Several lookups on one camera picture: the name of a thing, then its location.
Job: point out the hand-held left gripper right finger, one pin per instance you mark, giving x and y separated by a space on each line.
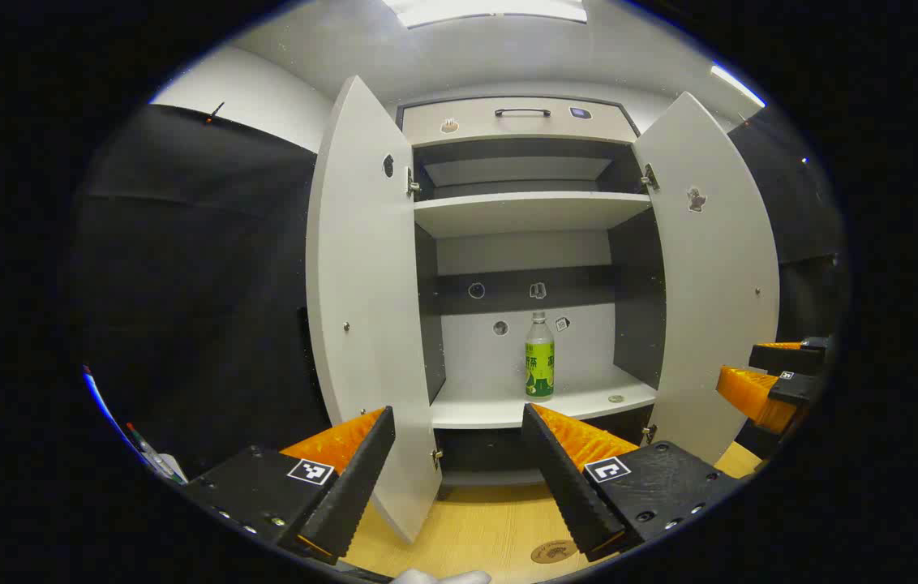
560 487

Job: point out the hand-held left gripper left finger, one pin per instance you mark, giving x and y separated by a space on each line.
362 487

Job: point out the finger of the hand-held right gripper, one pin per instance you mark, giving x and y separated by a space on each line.
783 358
751 393

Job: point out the round brown coaster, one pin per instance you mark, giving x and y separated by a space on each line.
554 551

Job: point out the grey cabinet door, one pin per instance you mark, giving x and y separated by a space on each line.
710 284
362 284

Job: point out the green label plastic bottle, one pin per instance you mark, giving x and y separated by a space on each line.
539 365

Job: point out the white cabinet shelf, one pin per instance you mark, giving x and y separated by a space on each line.
491 405
524 212

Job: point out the grey cabinet drawer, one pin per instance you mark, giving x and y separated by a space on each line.
475 122

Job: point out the white power strip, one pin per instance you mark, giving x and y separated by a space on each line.
163 469

